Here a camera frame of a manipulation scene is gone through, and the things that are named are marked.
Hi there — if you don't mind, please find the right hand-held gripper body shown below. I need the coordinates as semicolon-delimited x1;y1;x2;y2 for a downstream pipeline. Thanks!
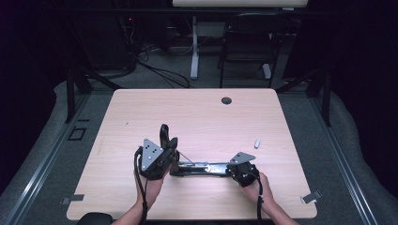
225;151;261;188

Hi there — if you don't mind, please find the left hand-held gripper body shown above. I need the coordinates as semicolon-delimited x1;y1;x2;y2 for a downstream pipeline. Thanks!
134;138;176;182

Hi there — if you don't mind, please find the black stapler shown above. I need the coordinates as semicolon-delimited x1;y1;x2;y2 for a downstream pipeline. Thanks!
159;124;234;178

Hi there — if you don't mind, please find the person's right hand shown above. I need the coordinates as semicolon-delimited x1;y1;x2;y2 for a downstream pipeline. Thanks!
242;172;276;209

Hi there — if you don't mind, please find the person's left hand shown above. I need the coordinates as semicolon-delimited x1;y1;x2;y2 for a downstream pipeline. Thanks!
134;170;172;210

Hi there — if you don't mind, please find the grey tape piece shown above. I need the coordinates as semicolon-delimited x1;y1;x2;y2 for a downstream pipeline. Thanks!
300;189;323;205
60;193;85;206

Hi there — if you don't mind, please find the black tape square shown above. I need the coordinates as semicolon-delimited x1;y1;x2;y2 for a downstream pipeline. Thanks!
67;125;88;142

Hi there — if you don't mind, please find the black seat cushion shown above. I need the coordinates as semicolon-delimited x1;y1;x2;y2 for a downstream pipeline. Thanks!
76;212;114;225

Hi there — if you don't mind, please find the white standing desk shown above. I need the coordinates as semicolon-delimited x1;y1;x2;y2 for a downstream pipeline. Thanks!
172;0;310;81

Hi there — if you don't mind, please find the black metal stand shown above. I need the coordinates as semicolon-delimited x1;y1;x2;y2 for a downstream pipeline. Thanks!
275;67;333;128
64;65;124;124

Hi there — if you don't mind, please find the dark equipment with red light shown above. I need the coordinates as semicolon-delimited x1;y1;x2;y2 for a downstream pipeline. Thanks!
73;12;139;72

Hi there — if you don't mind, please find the black folding chair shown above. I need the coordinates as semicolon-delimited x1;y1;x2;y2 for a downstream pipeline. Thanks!
218;12;290;89

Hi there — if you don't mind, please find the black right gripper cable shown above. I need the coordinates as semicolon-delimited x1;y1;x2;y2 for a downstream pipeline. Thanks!
250;170;266;225

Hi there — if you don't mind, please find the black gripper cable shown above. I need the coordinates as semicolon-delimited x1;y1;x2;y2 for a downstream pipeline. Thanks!
133;146;150;225
250;170;266;225

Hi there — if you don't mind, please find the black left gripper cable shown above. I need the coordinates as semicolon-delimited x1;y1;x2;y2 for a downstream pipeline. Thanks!
133;146;150;225

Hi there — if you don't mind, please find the black floor cable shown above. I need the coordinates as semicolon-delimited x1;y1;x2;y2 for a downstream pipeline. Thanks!
137;60;191;89

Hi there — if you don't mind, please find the tangled cable bundle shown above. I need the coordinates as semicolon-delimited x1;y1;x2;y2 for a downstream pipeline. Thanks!
136;42;165;64

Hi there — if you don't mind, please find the aluminium floor rail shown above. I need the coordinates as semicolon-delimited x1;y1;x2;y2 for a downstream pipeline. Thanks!
309;96;380;225
2;93;92;225

